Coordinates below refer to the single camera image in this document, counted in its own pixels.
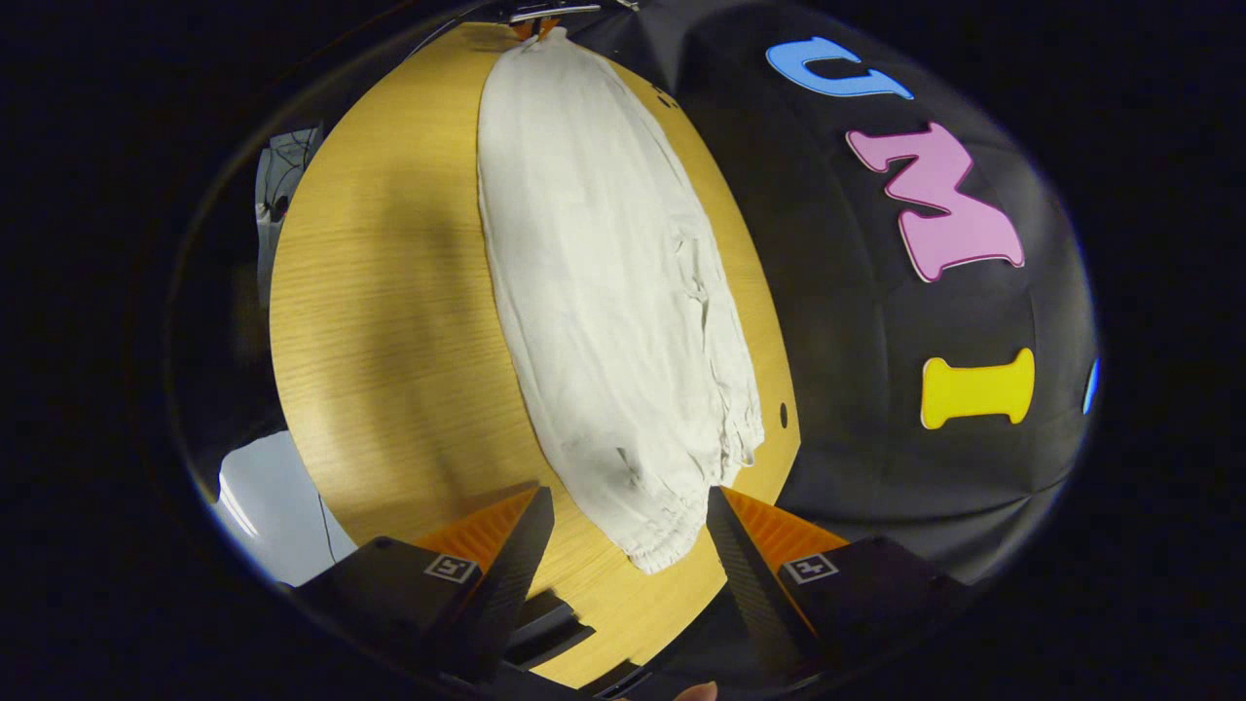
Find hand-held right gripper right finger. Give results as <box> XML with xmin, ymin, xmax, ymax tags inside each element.
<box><xmin>706</xmin><ymin>485</ymin><xmax>974</xmax><ymax>687</ymax></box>

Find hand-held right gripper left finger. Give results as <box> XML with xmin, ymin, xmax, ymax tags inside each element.
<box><xmin>287</xmin><ymin>485</ymin><xmax>556</xmax><ymax>687</ymax></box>

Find white jeans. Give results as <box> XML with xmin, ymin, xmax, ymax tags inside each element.
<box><xmin>477</xmin><ymin>27</ymin><xmax>765</xmax><ymax>575</ymax></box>

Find black backdrop cloth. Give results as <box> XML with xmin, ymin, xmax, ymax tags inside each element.
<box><xmin>565</xmin><ymin>0</ymin><xmax>1101</xmax><ymax>585</ymax></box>

